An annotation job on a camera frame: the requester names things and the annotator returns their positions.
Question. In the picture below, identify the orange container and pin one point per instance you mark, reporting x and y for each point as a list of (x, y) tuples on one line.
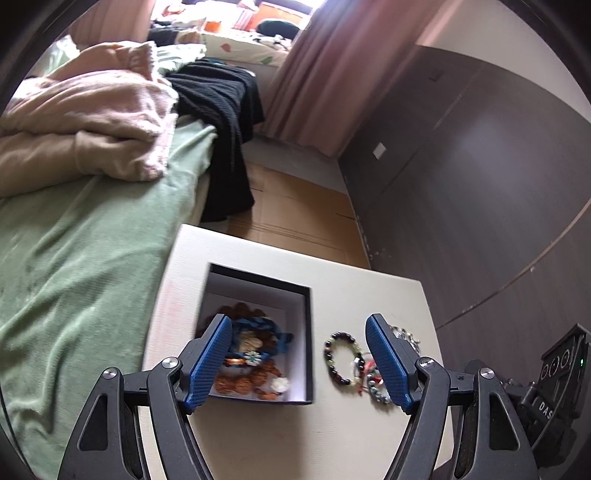
[(213, 25)]

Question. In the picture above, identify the black-rimmed white jewelry box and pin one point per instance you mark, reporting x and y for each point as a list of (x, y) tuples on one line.
[(258, 295)]

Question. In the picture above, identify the green bed sheet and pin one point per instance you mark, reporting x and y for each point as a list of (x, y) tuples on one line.
[(69, 254)]

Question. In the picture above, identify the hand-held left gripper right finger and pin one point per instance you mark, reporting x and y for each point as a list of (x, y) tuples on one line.
[(388, 364)]

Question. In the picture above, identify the black knitted cloth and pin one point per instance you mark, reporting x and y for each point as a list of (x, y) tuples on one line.
[(221, 115)]

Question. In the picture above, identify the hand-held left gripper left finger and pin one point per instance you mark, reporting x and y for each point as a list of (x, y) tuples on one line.
[(210, 364)]

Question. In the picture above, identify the pink fleece blanket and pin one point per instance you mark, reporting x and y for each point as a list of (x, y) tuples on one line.
[(69, 115)]

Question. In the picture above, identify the white square sticker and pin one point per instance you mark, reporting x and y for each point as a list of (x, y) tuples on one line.
[(380, 151)]

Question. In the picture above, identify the pink curtain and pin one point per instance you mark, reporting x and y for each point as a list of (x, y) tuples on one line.
[(332, 69), (115, 23)]

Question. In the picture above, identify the black cushion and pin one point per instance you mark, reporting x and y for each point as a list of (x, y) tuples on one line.
[(277, 27)]

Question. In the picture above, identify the white flower ornament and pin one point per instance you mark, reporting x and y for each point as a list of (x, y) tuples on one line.
[(279, 384)]

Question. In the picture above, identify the flat brown cardboard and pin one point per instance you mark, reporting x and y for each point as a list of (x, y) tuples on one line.
[(295, 207)]

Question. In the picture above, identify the white leaf-print bedding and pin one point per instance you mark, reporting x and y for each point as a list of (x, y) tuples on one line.
[(240, 50)]

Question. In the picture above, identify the dark brown wardrobe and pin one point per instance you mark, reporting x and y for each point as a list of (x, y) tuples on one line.
[(461, 161)]

